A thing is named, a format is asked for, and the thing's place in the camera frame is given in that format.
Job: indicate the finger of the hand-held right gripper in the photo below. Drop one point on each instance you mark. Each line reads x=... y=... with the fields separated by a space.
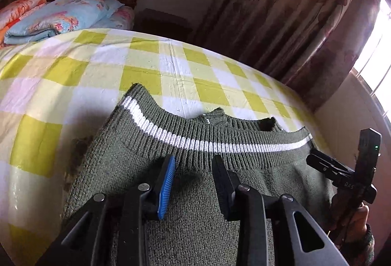
x=328 y=165

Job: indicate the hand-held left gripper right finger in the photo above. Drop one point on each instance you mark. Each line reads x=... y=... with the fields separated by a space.
x=223 y=186

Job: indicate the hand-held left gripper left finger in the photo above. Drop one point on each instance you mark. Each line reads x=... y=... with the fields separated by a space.
x=166 y=185

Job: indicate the green knit sweater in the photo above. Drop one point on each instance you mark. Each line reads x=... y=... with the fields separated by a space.
x=195 y=223

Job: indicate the person's right forearm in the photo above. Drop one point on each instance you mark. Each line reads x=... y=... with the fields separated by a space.
x=368 y=246

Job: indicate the person's right hand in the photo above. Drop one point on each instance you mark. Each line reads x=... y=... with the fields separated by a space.
x=362 y=220

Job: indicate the window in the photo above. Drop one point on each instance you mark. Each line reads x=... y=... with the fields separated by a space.
x=377 y=61

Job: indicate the bed with yellow checked sheet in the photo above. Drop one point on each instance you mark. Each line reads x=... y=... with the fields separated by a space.
x=76 y=70

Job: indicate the pink floral curtain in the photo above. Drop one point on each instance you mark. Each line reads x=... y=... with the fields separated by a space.
x=284 y=15

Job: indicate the dark wooden nightstand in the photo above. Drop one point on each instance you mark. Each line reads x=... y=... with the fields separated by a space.
x=162 y=24

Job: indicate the pink floral pillow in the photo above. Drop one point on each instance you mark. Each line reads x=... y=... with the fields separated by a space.
x=122 y=17

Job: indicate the blue floral quilt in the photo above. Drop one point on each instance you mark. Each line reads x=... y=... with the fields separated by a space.
x=70 y=15

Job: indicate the pink orange floral quilt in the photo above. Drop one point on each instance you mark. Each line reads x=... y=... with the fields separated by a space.
x=18 y=9

